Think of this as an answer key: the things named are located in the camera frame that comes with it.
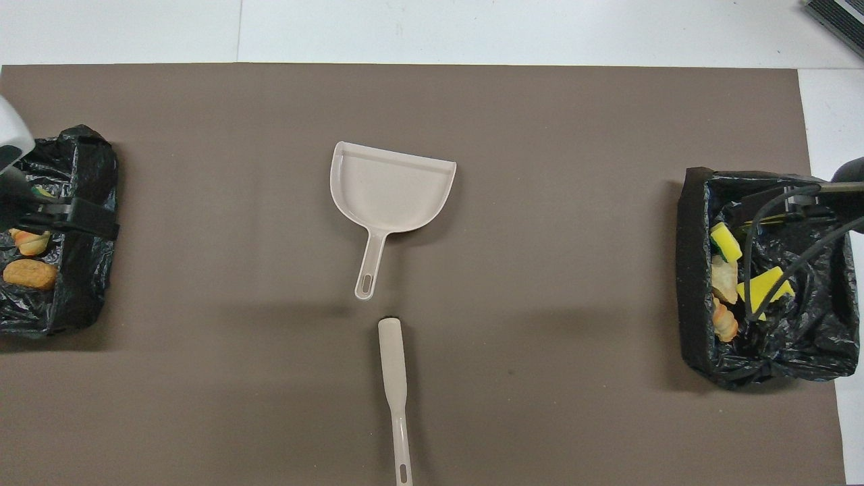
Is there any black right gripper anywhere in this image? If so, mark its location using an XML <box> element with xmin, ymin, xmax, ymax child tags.
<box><xmin>783</xmin><ymin>181</ymin><xmax>864</xmax><ymax>235</ymax></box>

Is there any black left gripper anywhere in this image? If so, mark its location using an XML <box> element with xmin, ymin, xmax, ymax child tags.
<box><xmin>0</xmin><ymin>165</ymin><xmax>121</xmax><ymax>240</ymax></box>

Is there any cream sponge scrap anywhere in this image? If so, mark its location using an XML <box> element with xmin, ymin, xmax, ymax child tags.
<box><xmin>8</xmin><ymin>228</ymin><xmax>52</xmax><ymax>257</ymax></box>
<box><xmin>711</xmin><ymin>255</ymin><xmax>740</xmax><ymax>305</ymax></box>

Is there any brown oval sponge lump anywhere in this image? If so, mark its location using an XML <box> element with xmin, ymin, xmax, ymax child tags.
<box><xmin>3</xmin><ymin>259</ymin><xmax>59</xmax><ymax>291</ymax></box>

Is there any large yellow sponge piece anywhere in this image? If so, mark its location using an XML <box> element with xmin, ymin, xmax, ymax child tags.
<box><xmin>736</xmin><ymin>266</ymin><xmax>796</xmax><ymax>322</ymax></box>

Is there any green and yellow sponge piece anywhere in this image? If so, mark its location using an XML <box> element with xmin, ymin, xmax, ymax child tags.
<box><xmin>709</xmin><ymin>222</ymin><xmax>743</xmax><ymax>264</ymax></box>

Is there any orange striped sponge scrap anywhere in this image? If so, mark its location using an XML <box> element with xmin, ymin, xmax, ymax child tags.
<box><xmin>712</xmin><ymin>297</ymin><xmax>740</xmax><ymax>343</ymax></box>

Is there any beige plastic dustpan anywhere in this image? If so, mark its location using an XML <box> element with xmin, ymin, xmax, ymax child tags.
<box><xmin>329</xmin><ymin>140</ymin><xmax>458</xmax><ymax>301</ymax></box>

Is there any beige brush with black bristles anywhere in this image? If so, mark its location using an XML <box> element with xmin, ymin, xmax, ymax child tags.
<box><xmin>377</xmin><ymin>317</ymin><xmax>414</xmax><ymax>486</ymax></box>

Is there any bin lined with black bag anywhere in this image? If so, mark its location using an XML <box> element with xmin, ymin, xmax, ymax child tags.
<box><xmin>0</xmin><ymin>124</ymin><xmax>119</xmax><ymax>338</ymax></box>
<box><xmin>676</xmin><ymin>166</ymin><xmax>861</xmax><ymax>389</ymax></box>

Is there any dark ribbed panel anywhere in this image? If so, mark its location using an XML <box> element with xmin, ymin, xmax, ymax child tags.
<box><xmin>803</xmin><ymin>0</ymin><xmax>864</xmax><ymax>59</ymax></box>

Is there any brown table mat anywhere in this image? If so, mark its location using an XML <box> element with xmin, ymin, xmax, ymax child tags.
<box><xmin>0</xmin><ymin>63</ymin><xmax>846</xmax><ymax>486</ymax></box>

